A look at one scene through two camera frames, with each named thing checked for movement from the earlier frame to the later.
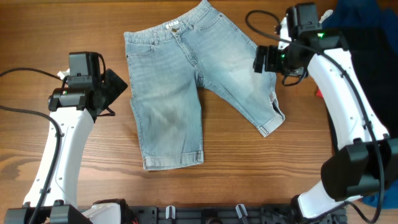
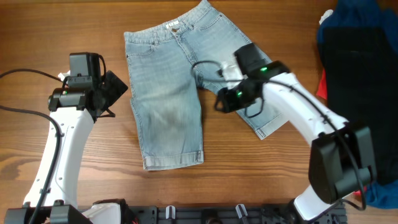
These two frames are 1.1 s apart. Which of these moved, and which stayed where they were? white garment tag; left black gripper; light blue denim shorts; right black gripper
Moved: right black gripper
Stayed: white garment tag; light blue denim shorts; left black gripper
